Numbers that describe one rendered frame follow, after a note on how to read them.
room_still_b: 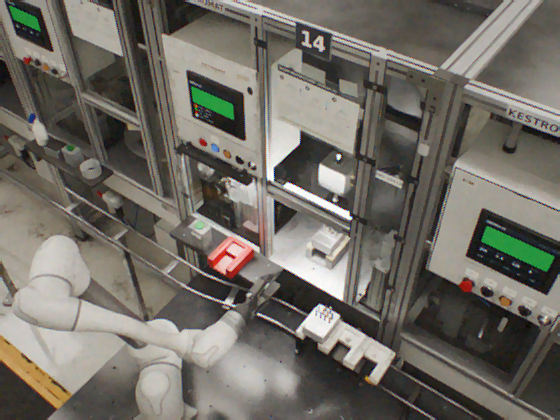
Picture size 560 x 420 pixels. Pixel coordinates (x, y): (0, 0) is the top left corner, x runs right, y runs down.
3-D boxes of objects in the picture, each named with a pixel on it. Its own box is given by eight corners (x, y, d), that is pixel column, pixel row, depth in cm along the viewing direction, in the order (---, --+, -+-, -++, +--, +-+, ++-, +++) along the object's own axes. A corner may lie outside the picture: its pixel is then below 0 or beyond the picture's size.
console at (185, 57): (173, 141, 234) (155, 37, 201) (219, 107, 250) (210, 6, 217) (256, 183, 217) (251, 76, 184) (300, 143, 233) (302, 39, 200)
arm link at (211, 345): (223, 316, 196) (208, 321, 207) (192, 349, 187) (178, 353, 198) (244, 339, 197) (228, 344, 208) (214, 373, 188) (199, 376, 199)
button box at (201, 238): (191, 244, 256) (188, 226, 248) (203, 233, 261) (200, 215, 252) (204, 252, 253) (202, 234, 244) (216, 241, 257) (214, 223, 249)
